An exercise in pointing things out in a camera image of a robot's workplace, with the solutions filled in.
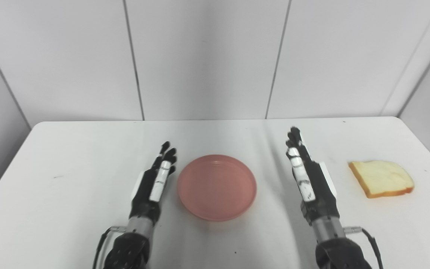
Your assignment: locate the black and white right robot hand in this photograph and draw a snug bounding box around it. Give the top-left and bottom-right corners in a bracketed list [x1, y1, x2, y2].
[285, 127, 340, 226]

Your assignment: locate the slice of white bread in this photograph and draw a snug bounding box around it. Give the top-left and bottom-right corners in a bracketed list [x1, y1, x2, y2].
[348, 160, 415, 199]

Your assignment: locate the pink round plate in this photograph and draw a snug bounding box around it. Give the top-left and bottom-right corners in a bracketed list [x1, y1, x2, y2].
[177, 155, 257, 222]

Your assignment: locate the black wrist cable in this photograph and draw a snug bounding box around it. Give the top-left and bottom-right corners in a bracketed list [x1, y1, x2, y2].
[344, 226, 384, 269]
[93, 226, 127, 269]

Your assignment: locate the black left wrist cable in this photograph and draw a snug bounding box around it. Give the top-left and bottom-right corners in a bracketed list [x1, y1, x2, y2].
[93, 226, 127, 269]

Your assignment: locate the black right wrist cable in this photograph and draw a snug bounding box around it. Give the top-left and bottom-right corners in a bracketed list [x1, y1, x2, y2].
[344, 226, 384, 269]

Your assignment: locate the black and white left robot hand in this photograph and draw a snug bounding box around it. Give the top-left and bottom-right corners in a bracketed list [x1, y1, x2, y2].
[129, 141, 177, 226]

